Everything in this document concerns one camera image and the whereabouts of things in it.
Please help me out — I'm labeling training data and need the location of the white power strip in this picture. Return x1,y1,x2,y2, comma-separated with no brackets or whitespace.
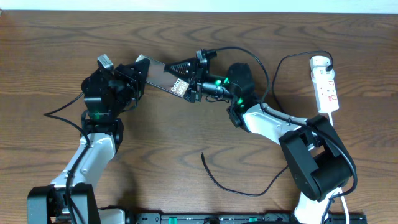
311,67,339,114

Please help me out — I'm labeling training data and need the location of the black USB charging cable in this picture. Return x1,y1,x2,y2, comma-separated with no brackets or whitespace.
200,50,335,198

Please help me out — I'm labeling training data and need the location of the white power strip cord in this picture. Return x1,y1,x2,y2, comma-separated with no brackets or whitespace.
327,112,351,224

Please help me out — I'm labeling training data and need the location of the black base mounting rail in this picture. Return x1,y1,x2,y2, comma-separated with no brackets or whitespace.
126,212,368,224

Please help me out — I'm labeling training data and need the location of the white USB charger adapter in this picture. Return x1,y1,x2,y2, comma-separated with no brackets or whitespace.
310,55,331,70

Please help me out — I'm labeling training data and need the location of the black right camera cable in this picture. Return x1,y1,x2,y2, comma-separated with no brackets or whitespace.
205,46,358,224

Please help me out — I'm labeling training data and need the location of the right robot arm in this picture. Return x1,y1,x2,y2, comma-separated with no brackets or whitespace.
164,58,358,223

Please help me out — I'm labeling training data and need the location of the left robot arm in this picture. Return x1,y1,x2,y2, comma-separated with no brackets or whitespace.
27,55,150,223

